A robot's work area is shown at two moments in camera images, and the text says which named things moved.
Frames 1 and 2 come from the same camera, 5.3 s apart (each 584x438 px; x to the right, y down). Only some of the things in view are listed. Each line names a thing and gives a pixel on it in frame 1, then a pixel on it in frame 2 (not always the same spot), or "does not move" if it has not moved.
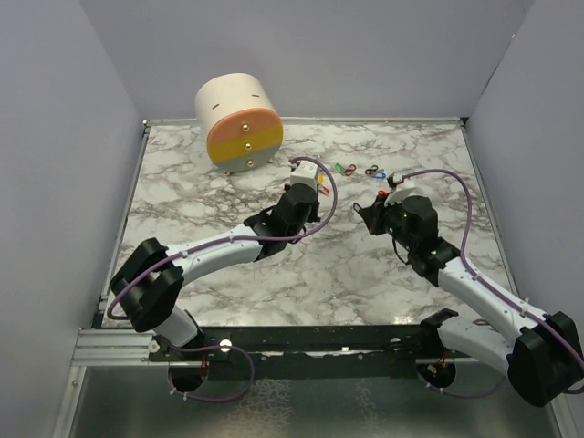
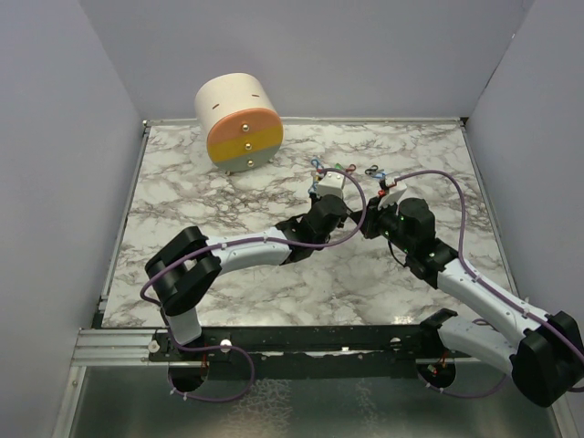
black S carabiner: [374, 168] does not move
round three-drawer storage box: [239, 120] does not move
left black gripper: [312, 216] → [314, 198]
